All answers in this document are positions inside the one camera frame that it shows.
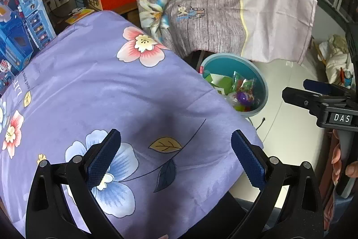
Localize green white pastry box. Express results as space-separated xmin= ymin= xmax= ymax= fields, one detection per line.
xmin=205 ymin=73 xmax=233 ymax=95

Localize teal plastic trash basin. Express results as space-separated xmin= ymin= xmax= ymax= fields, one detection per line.
xmin=200 ymin=53 xmax=268 ymax=117

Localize person's hand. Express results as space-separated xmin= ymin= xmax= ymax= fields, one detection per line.
xmin=330 ymin=129 xmax=358 ymax=179

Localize purple candy wrapper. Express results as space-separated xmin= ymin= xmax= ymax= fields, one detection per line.
xmin=237 ymin=92 xmax=251 ymax=106

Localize yellow green round lid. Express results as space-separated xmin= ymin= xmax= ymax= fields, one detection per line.
xmin=234 ymin=105 xmax=246 ymax=112

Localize green printed flat wrapper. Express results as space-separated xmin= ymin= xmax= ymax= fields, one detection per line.
xmin=232 ymin=71 xmax=256 ymax=95

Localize purple floral table cloth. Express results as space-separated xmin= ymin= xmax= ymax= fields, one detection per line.
xmin=1 ymin=11 xmax=262 ymax=238

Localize grey floral sofa cover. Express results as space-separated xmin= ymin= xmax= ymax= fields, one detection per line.
xmin=137 ymin=0 xmax=317 ymax=63

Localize blue toy set box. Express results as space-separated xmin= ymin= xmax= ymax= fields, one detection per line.
xmin=1 ymin=0 xmax=56 ymax=94

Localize white wall power socket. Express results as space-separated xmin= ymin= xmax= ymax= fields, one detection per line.
xmin=44 ymin=0 xmax=69 ymax=11

